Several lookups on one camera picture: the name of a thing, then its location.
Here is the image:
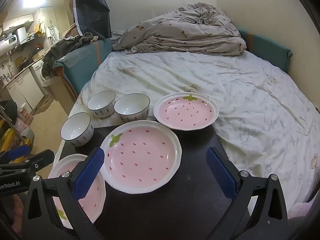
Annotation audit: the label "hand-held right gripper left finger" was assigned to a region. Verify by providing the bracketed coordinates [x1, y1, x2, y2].
[21, 147, 105, 240]

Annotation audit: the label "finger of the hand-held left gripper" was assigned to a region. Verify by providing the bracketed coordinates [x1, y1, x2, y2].
[0, 145, 31, 161]
[15, 149, 55, 174]

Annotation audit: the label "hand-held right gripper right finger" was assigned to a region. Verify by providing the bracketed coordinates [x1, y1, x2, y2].
[205, 147, 290, 240]

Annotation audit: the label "pink strawberry plate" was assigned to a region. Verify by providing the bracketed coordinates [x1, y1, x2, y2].
[153, 92, 220, 131]
[100, 119, 182, 194]
[47, 154, 107, 230]

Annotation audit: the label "white bowl with dark rim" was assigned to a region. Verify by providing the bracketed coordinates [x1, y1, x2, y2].
[87, 90, 117, 118]
[114, 93, 150, 123]
[60, 112, 94, 147]

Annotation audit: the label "black flat board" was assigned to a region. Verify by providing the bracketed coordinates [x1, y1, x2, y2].
[54, 124, 250, 240]

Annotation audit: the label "black bag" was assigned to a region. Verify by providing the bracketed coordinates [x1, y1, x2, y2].
[0, 101, 18, 120]

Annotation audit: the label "beige kitchen base cabinets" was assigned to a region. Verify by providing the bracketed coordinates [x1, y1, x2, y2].
[0, 67, 42, 110]

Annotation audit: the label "bed with white sheet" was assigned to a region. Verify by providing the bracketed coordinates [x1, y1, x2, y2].
[54, 50, 320, 220]

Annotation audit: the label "white washing machine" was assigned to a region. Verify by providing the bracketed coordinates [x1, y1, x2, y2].
[31, 57, 47, 83]

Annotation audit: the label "pink cloth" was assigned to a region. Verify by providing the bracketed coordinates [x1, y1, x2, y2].
[287, 201, 315, 220]

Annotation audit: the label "dark clothes pile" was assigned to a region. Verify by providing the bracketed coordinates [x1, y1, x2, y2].
[41, 32, 100, 78]

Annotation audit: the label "white water heater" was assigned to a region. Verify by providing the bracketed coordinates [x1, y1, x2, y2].
[0, 26, 27, 53]

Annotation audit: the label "white hanging garment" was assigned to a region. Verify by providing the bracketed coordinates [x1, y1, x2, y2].
[45, 21, 60, 45]

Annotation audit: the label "grey printed blanket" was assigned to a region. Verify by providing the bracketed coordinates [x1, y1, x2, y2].
[110, 2, 247, 55]

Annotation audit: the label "dark hanging cloth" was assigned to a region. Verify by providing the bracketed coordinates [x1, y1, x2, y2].
[72, 0, 112, 39]

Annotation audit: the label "teal padded bed frame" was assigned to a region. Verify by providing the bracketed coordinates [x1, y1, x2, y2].
[52, 27, 293, 100]

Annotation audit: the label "beige wall cabinets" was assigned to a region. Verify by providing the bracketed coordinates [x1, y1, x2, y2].
[2, 14, 34, 32]

